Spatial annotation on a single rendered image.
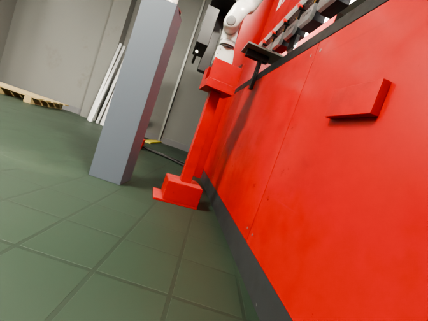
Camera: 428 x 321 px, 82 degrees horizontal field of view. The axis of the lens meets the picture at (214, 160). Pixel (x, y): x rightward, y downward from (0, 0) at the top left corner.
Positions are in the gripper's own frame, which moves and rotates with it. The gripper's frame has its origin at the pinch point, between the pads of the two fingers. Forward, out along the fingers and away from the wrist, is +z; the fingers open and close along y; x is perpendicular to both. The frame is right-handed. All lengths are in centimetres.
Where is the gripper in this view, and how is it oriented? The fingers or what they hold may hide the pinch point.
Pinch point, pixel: (218, 76)
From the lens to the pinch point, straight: 141.9
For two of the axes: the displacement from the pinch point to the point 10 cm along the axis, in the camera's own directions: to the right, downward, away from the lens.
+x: 2.4, 1.7, -9.6
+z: -2.5, 9.6, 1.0
